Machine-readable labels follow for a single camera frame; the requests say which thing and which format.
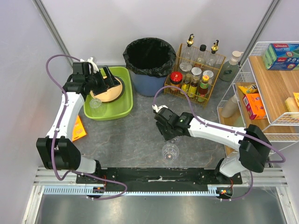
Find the clear glass cup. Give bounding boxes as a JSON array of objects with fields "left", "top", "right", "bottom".
[
  {"left": 89, "top": 98, "right": 107, "bottom": 117},
  {"left": 167, "top": 136, "right": 181, "bottom": 144},
  {"left": 162, "top": 143, "right": 179, "bottom": 162}
]

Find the beige plate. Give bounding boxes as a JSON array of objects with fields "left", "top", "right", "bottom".
[{"left": 90, "top": 76, "right": 122, "bottom": 103}]

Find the small brown bottle tan cap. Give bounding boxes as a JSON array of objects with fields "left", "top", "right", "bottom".
[{"left": 181, "top": 73, "right": 192, "bottom": 94}]

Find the red lid sauce jar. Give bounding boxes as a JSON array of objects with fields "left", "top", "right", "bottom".
[{"left": 170, "top": 71, "right": 183, "bottom": 91}]

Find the green red sauce bottle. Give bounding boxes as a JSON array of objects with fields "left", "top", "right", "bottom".
[{"left": 198, "top": 75, "right": 209, "bottom": 102}]

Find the silver lid spice jar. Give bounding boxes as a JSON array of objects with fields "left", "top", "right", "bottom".
[{"left": 179, "top": 62, "right": 192, "bottom": 75}]

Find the blue label silver lid jar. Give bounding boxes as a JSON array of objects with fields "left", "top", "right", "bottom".
[{"left": 202, "top": 70, "right": 214, "bottom": 86}]

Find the glass oil bottle gold spout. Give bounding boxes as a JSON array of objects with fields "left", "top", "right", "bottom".
[{"left": 206, "top": 40, "right": 219, "bottom": 67}]

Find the blue ceramic plate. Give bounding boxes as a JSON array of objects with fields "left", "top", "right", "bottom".
[{"left": 117, "top": 77, "right": 125, "bottom": 98}]

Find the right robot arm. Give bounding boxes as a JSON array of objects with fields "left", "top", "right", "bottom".
[{"left": 152, "top": 105, "right": 271, "bottom": 183}]

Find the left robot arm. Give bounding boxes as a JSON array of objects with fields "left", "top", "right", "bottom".
[{"left": 36, "top": 60, "right": 121, "bottom": 181}]

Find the green plastic basin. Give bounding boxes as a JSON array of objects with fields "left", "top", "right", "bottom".
[{"left": 84, "top": 66, "right": 133, "bottom": 121}]

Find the blue trash bin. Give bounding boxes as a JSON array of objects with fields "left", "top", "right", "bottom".
[{"left": 129, "top": 71, "right": 167, "bottom": 97}]

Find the black trash bag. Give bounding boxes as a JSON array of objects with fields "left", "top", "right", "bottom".
[{"left": 123, "top": 37, "right": 176, "bottom": 78}]

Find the black cap glass bottle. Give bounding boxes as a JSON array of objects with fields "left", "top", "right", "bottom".
[{"left": 197, "top": 44, "right": 206, "bottom": 68}]

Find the orange purple box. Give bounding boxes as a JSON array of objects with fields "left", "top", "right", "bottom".
[{"left": 242, "top": 93, "right": 267, "bottom": 120}]

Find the cream pump soap bottle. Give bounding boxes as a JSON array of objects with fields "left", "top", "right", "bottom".
[{"left": 219, "top": 51, "right": 244, "bottom": 82}]

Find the yellow snack bag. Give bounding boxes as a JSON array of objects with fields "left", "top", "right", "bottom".
[{"left": 238, "top": 84, "right": 258, "bottom": 94}]

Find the yellow sponge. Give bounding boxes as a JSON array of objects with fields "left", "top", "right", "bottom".
[{"left": 285, "top": 92, "right": 299, "bottom": 112}]

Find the blue sponge package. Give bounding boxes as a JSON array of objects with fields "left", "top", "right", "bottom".
[{"left": 262, "top": 43, "right": 299, "bottom": 71}]

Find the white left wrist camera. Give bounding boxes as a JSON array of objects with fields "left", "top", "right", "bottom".
[{"left": 79, "top": 56, "right": 99, "bottom": 74}]

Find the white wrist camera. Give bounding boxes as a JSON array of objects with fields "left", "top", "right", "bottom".
[
  {"left": 152, "top": 105, "right": 168, "bottom": 114},
  {"left": 79, "top": 56, "right": 99, "bottom": 74}
]

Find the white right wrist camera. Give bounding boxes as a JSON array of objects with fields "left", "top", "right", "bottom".
[{"left": 152, "top": 105, "right": 168, "bottom": 114}]

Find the black mounting base plate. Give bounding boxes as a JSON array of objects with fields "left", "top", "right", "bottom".
[{"left": 76, "top": 167, "right": 243, "bottom": 187}]

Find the yellow wire basket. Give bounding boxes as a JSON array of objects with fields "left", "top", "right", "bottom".
[{"left": 164, "top": 40, "right": 225, "bottom": 106}]

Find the white wire shelf rack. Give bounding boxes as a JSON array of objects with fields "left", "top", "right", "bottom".
[{"left": 217, "top": 42, "right": 299, "bottom": 146}]

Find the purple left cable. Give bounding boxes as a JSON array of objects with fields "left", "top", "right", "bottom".
[{"left": 46, "top": 54, "right": 128, "bottom": 201}]

